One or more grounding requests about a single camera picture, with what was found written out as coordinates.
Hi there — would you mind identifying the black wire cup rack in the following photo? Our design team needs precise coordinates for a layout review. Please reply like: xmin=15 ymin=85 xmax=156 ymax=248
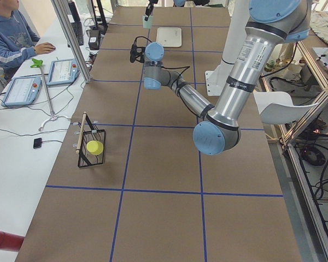
xmin=75 ymin=112 xmax=106 ymax=168

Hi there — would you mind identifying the teach pendant tablet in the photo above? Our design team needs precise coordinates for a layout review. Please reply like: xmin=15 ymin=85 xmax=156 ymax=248
xmin=46 ymin=59 xmax=80 ymax=86
xmin=1 ymin=76 xmax=42 ymax=108

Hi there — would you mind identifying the black power adapter box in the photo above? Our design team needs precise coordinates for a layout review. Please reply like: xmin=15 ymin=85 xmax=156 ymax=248
xmin=88 ymin=30 xmax=101 ymax=50

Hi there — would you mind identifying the red cylinder tube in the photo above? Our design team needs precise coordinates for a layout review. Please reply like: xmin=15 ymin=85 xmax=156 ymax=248
xmin=0 ymin=231 xmax=25 ymax=252

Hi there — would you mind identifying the small black puck device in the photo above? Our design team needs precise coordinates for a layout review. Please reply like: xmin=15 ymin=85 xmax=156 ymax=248
xmin=33 ymin=138 xmax=43 ymax=149

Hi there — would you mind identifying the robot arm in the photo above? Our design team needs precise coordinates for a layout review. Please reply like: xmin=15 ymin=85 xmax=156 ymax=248
xmin=144 ymin=0 xmax=210 ymax=21
xmin=143 ymin=1 xmax=312 ymax=156

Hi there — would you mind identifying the aluminium frame post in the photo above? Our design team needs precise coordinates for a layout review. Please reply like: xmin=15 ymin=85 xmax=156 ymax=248
xmin=51 ymin=0 xmax=91 ymax=84

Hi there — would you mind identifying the person in blue hoodie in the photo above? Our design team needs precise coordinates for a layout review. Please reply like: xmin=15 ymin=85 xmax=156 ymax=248
xmin=0 ymin=0 xmax=53 ymax=81

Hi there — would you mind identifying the pale green cup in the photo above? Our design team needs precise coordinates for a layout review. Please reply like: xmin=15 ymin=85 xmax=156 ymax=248
xmin=142 ymin=15 xmax=153 ymax=29

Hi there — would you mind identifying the near teach pendant tablet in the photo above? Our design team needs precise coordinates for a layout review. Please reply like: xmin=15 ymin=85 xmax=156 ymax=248
xmin=1 ymin=76 xmax=42 ymax=108

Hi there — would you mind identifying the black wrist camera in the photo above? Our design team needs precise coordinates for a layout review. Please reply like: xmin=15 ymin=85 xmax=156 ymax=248
xmin=130 ymin=39 xmax=146 ymax=64

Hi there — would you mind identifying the black keyboard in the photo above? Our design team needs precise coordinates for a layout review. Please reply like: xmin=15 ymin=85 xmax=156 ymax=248
xmin=71 ymin=22 xmax=84 ymax=45

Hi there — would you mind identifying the yellow cup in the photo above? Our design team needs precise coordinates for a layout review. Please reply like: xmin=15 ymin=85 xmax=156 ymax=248
xmin=86 ymin=140 xmax=104 ymax=156

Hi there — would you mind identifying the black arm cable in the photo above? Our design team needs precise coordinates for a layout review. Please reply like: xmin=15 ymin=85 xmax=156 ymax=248
xmin=161 ymin=64 xmax=206 ymax=118

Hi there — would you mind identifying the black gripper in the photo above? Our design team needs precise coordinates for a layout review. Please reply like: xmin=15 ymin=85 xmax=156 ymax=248
xmin=145 ymin=0 xmax=158 ymax=21

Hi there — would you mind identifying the far teach pendant tablet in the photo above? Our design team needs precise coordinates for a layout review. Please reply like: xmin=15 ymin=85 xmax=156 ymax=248
xmin=46 ymin=59 xmax=80 ymax=86

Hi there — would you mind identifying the cream rabbit serving tray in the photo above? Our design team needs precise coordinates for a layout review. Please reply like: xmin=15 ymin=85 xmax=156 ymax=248
xmin=156 ymin=27 xmax=182 ymax=48

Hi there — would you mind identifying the white plastic chair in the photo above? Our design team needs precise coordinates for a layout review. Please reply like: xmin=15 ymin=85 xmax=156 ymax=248
xmin=254 ymin=91 xmax=319 ymax=124

